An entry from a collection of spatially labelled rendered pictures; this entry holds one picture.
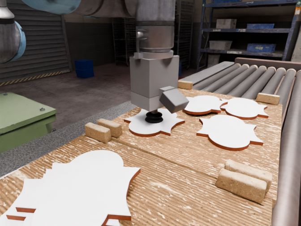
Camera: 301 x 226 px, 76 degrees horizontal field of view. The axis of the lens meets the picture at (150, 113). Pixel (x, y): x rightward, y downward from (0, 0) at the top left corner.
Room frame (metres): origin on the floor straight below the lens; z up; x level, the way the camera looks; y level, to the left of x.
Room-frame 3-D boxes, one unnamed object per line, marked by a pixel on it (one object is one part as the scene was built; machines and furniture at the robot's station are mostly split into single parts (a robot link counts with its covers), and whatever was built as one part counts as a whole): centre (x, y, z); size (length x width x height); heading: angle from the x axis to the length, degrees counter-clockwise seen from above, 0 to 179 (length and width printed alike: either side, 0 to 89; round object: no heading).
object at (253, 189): (0.20, -0.12, 0.95); 0.06 x 0.02 x 0.03; 58
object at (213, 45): (4.93, -1.68, 0.74); 0.44 x 0.36 x 0.20; 42
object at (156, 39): (0.41, -0.01, 1.12); 0.08 x 0.08 x 0.05
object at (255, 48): (4.47, -2.44, 0.72); 0.50 x 0.38 x 0.16; 49
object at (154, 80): (0.39, -0.02, 1.04); 0.12 x 0.09 x 0.16; 41
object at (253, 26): (4.48, -2.31, 1.14); 0.50 x 0.38 x 0.11; 65
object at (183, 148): (0.45, -0.13, 0.93); 0.41 x 0.35 x 0.02; 147
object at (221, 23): (4.93, -1.75, 1.20); 0.36 x 0.28 x 0.22; 44
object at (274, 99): (0.54, -0.35, 0.95); 0.06 x 0.02 x 0.03; 57
